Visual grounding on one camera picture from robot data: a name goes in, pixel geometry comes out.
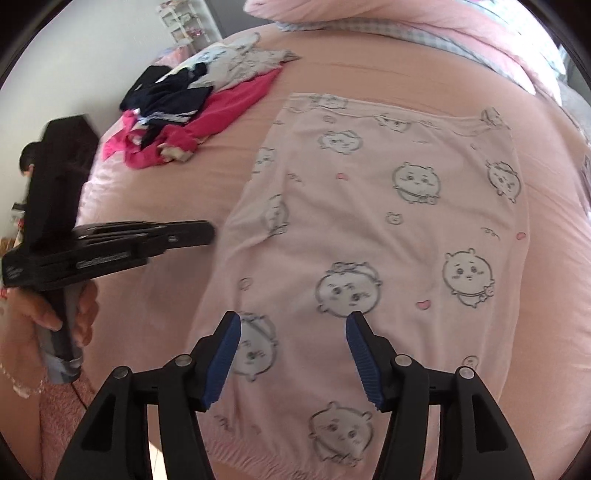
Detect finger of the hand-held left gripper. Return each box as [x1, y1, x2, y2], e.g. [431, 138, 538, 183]
[74, 220, 216, 254]

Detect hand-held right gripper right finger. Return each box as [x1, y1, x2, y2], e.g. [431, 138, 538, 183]
[345, 311, 536, 480]

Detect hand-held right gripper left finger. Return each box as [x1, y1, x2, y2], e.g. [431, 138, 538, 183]
[54, 311, 242, 480]

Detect pink printed pajama pants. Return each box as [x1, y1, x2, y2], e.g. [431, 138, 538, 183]
[185, 92, 529, 480]

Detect person's left hand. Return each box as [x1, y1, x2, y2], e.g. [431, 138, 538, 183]
[0, 279, 100, 386]

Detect magenta garment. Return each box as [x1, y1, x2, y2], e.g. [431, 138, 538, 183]
[102, 69, 282, 171]

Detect navy striped-trim garment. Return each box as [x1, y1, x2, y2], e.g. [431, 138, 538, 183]
[136, 65, 215, 148]

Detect pink storage box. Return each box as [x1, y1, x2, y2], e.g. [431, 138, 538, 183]
[154, 41, 192, 68]

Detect white printed pajama top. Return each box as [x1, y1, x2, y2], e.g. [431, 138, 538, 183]
[189, 32, 301, 90]

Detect pink bed sheet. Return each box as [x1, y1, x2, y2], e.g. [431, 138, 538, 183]
[76, 25, 591, 480]

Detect grey door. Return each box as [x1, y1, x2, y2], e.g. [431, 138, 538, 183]
[203, 0, 259, 40]

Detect pink checked duvet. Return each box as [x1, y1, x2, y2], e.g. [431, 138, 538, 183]
[242, 0, 566, 107]

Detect dark gripper cable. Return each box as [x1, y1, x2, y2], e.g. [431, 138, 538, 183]
[69, 378, 93, 416]

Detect beaded bracelet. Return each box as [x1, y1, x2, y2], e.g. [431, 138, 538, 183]
[0, 362, 47, 398]

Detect white wire rack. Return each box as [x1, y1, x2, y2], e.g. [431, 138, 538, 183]
[157, 0, 208, 42]

